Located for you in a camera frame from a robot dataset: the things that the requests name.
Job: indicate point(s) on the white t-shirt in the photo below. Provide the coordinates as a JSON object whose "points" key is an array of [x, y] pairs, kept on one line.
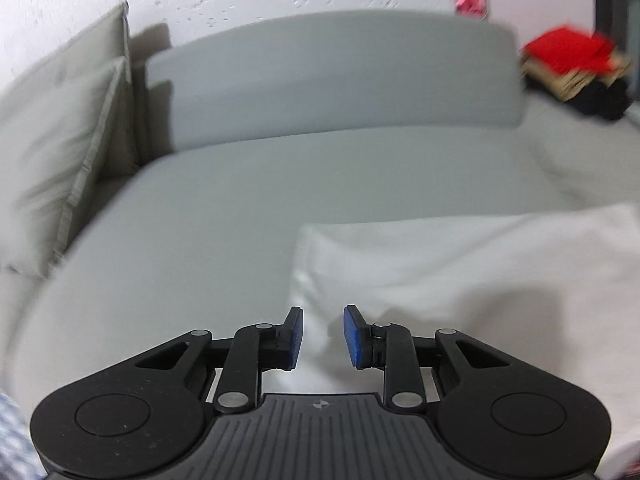
{"points": [[450, 270]]}

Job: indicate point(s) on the large beige cushion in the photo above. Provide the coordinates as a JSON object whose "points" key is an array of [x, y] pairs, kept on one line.
{"points": [[65, 55]]}

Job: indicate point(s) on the grey sofa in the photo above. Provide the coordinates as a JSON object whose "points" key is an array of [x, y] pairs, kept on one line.
{"points": [[200, 210]]}

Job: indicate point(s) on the red folded garment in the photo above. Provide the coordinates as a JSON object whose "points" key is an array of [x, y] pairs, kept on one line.
{"points": [[570, 50]]}

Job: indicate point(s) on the black folded garment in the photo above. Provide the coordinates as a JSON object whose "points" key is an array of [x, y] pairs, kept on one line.
{"points": [[602, 100]]}

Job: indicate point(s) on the tan folded garment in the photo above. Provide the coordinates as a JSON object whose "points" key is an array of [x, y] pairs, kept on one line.
{"points": [[565, 82]]}

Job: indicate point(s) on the small beige cushion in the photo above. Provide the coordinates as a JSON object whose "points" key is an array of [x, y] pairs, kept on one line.
{"points": [[45, 170]]}

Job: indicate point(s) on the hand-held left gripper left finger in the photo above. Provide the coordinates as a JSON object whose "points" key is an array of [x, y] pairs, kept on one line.
{"points": [[295, 334]]}

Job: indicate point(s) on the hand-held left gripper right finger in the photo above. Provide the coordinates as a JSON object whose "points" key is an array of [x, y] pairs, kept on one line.
{"points": [[352, 336]]}

